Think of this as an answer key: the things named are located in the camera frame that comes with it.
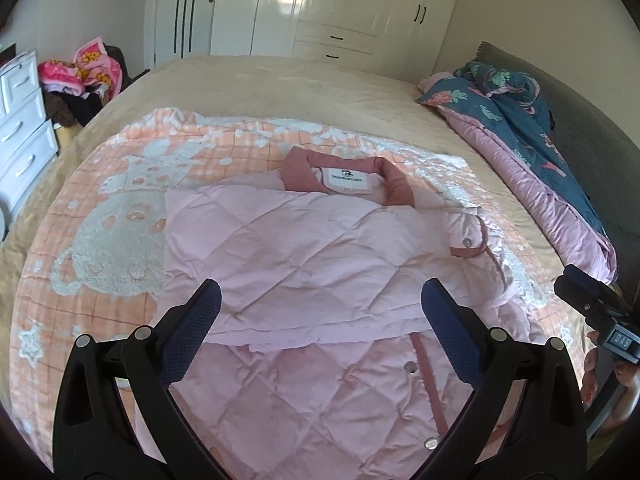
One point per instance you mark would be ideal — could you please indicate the bed with beige sheet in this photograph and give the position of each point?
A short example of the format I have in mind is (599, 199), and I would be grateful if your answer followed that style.
(300, 85)

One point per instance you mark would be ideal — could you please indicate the white chest of drawers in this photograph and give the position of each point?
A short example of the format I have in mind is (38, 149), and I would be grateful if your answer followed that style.
(22, 125)

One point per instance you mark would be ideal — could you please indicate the pink cartoon blanket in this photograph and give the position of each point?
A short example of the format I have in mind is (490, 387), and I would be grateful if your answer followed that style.
(85, 67)

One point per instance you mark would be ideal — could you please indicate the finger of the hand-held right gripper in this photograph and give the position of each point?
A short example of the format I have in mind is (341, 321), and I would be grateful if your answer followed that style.
(587, 292)

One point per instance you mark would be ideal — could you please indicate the pink quilted jacket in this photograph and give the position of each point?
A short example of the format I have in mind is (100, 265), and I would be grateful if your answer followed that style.
(310, 250)

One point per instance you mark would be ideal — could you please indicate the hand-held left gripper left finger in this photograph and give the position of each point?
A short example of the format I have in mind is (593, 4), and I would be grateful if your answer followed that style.
(196, 317)

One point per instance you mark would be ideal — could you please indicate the blue floral quilt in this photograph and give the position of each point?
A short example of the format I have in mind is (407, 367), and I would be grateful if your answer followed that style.
(505, 110)

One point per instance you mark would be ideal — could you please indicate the white wardrobe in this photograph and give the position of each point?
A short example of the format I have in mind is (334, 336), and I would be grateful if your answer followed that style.
(370, 5)

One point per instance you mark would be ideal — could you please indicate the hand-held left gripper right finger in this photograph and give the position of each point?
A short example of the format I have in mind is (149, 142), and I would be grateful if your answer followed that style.
(450, 327)

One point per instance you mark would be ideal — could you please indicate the person's right hand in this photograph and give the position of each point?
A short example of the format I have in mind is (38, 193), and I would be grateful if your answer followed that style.
(592, 385)

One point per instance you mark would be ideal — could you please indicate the orange checked printed blanket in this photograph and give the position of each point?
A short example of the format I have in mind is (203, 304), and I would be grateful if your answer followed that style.
(115, 240)

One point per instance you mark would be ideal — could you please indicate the white door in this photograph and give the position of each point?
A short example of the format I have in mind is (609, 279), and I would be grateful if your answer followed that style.
(200, 20)

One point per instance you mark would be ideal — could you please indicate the grey upholstered headboard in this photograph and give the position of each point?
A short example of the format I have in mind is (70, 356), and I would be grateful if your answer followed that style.
(590, 125)

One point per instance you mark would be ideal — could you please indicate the dark clothes pile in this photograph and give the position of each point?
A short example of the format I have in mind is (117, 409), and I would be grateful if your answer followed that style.
(75, 107)

